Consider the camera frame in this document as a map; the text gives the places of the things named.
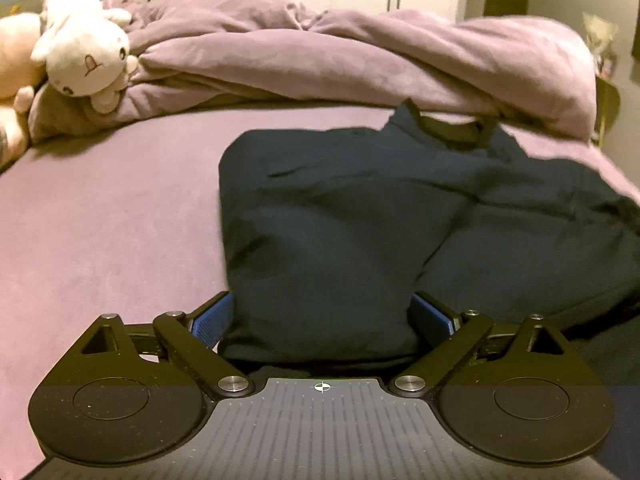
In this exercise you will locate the yellow side table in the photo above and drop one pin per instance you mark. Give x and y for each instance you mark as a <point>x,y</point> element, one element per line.
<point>607,105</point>

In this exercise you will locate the beige teddy bear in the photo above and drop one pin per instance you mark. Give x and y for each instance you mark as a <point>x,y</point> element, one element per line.
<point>15,50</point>

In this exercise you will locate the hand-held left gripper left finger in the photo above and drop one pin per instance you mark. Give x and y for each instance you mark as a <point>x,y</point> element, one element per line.
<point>212,322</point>

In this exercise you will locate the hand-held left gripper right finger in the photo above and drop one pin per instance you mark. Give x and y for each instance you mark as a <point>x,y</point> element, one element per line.
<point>430,317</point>

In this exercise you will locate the bed with purple sheet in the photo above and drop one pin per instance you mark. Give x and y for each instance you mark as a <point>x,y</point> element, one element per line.
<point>110,210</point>

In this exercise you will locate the pale table ornament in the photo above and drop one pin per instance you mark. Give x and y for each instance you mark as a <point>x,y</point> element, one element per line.
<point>600,35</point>

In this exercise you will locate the purple duvet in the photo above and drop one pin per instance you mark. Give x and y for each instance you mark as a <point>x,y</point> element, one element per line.
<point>300,55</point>

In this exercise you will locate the white plush toy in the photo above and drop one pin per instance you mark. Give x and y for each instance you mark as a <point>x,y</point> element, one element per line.
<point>85,55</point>

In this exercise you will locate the dark navy sweatshirt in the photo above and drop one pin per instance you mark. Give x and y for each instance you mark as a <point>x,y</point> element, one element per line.
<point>340,220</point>

